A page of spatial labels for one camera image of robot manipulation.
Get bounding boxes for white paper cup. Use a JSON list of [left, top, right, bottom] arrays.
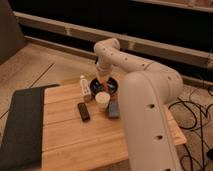
[[95, 92, 110, 111]]

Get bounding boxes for white bottle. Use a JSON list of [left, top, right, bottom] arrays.
[[80, 75, 92, 102]]

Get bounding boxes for dark ceramic bowl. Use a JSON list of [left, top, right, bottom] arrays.
[[90, 77, 118, 96]]

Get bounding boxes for dark grey cloth mat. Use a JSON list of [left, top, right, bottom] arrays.
[[0, 84, 56, 171]]

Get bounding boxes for black floor cables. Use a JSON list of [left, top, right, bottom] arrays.
[[166, 84, 213, 171]]

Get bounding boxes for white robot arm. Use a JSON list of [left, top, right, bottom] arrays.
[[94, 38, 183, 171]]

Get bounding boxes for black remote control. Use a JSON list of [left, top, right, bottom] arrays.
[[77, 103, 90, 122]]

